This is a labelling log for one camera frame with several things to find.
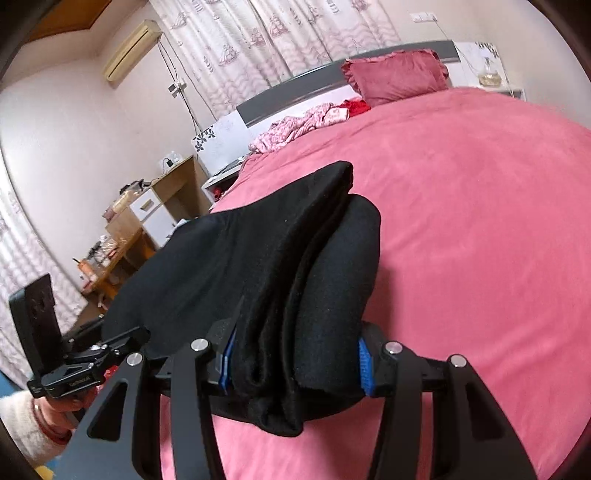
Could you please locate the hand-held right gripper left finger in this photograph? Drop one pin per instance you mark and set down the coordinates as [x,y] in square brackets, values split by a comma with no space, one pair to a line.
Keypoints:
[226,357]

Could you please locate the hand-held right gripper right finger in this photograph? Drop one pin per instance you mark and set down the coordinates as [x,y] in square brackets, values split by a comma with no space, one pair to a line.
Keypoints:
[367,369]

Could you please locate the black pants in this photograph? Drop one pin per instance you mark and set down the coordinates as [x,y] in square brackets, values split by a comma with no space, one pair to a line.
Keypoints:
[277,258]

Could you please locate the person's left forearm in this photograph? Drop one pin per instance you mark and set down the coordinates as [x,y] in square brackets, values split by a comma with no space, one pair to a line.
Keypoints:
[23,429]

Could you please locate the person's left hand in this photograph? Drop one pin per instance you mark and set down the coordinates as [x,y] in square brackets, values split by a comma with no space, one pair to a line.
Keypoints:
[69,410]

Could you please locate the wave print side curtain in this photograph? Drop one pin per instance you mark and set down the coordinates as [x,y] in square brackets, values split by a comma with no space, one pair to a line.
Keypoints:
[23,258]

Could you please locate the white drawer cabinet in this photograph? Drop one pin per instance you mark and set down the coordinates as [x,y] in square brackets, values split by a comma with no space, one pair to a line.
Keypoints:
[154,217]

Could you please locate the pink bed blanket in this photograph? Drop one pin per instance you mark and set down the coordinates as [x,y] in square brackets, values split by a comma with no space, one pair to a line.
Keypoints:
[461,230]

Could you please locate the wooden desk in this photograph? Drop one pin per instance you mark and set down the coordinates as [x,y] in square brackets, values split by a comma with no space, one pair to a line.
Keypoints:
[178,184]

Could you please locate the white nightstand with flower print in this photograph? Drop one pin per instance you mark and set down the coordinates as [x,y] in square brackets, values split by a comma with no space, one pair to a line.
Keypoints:
[221,143]
[466,69]

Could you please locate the pink floral cloth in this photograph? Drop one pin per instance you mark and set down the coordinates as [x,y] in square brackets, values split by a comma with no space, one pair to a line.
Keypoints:
[286,131]

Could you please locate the red cloth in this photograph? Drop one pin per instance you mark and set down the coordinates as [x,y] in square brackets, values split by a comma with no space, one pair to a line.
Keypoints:
[358,107]

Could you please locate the grey and white bed headboard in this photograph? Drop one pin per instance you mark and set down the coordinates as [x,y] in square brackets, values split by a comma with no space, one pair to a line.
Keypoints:
[295,85]

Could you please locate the dark pink ruffled pillow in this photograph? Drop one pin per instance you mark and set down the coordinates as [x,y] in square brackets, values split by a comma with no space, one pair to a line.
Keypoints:
[397,78]

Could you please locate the beige air conditioner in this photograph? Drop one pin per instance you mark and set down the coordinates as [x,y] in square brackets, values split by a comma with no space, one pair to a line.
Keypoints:
[131,48]

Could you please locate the ship print window curtain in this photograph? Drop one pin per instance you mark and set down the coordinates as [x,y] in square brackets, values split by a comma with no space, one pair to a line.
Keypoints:
[240,46]

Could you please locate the glass bottle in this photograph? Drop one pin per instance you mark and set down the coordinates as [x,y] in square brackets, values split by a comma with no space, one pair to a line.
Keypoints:
[489,76]

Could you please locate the white wall power strip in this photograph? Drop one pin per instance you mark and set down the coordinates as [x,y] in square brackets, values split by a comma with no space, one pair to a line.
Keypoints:
[178,87]

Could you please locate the white wall socket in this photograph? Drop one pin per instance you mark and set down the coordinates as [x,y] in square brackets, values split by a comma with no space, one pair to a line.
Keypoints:
[424,17]

